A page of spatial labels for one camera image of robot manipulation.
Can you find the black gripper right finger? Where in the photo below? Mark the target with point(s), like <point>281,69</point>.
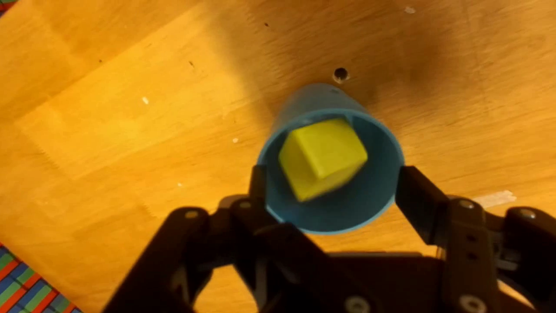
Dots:
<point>469,243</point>

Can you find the blue plastic cup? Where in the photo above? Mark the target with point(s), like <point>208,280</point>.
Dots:
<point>330,167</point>

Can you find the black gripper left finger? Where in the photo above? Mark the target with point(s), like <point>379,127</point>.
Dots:
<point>243,254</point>

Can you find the yellow block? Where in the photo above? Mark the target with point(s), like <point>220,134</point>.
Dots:
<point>321,156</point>

